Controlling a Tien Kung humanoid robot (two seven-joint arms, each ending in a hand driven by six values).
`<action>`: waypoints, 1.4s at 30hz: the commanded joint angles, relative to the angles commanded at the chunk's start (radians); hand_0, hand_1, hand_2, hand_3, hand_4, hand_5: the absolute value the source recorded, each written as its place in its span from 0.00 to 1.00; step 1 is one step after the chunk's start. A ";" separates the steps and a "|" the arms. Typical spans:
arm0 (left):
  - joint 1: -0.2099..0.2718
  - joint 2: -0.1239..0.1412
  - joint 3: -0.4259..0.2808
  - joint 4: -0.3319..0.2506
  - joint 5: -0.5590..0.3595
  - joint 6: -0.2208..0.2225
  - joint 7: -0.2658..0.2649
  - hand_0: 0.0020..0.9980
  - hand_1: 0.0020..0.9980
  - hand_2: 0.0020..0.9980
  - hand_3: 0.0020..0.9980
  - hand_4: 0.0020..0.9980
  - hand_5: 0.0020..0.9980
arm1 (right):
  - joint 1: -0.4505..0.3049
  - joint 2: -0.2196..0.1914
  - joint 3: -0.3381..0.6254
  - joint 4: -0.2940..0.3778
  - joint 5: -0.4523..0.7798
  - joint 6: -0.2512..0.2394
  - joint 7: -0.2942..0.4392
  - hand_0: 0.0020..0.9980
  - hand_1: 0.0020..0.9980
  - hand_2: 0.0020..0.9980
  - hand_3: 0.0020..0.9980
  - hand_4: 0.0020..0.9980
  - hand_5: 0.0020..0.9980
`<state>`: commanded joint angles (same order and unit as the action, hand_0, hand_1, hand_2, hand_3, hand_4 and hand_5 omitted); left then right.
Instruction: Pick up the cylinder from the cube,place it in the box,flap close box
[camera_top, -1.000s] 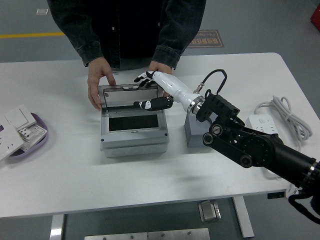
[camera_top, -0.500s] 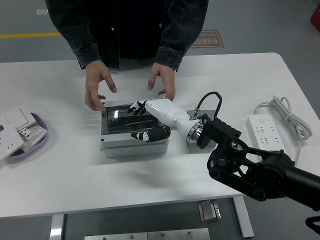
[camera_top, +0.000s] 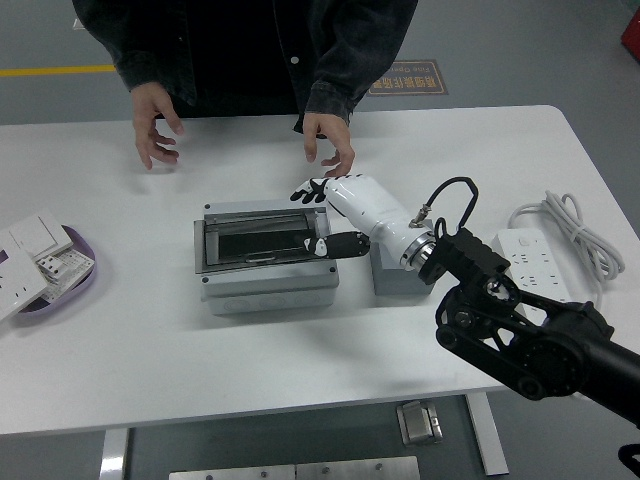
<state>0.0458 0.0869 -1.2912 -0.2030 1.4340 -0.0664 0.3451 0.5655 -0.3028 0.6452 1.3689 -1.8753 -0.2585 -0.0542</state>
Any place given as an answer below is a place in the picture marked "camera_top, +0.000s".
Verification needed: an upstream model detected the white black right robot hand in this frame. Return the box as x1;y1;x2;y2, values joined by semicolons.
288;173;426;266

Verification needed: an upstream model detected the person's left hand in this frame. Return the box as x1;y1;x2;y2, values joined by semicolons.
302;112;356;179

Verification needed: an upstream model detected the person's right hand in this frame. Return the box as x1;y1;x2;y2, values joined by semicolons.
130;82;185;171

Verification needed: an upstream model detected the grey electrical box clear lid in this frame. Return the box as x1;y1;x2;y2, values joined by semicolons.
193;198;341;316

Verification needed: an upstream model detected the grey cube block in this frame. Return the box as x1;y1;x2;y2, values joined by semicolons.
370;242;441;299

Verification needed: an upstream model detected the silver metal box under table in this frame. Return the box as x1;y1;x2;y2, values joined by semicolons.
396;399;444;446

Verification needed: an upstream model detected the yellow floor tape line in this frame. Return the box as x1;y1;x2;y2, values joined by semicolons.
0;63;116;79

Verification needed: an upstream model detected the dark floor sign orange text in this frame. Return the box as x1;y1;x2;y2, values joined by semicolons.
367;59;450;97

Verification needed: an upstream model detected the person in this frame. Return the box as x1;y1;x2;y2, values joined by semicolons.
71;0;419;135

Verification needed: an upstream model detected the white socket module with holes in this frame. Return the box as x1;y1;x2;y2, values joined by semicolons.
33;247;96;304

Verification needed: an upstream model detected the white power strip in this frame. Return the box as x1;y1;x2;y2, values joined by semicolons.
490;228;584;309

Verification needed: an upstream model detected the purple plastic tray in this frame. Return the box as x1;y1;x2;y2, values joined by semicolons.
9;224;98;327

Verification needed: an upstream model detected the large white socket panel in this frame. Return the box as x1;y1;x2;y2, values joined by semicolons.
0;248;52;324

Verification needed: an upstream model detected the white table leg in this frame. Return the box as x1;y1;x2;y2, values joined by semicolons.
464;392;510;476
98;428;130;480

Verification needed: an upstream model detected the red crate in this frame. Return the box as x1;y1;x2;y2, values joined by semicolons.
618;8;640;64

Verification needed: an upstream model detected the white rocker switch panel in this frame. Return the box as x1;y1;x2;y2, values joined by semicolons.
0;215;76;262

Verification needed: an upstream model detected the white power strip cord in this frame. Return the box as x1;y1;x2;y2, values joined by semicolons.
507;189;626;314

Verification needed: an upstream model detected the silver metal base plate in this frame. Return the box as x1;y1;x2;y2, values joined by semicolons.
168;455;421;480

